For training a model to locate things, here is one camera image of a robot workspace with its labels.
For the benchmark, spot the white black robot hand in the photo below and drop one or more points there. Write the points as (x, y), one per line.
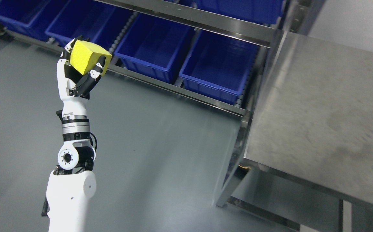
(74, 88)

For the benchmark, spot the yellow foam block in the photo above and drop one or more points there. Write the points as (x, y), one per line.
(85, 56)

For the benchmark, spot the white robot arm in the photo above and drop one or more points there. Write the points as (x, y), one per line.
(72, 183)

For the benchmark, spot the steel shelf rack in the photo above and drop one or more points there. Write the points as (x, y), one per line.
(153, 46)

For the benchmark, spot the blue bin lower right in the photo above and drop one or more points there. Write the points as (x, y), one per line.
(218, 66)

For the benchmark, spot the stainless steel table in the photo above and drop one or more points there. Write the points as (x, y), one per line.
(306, 161)

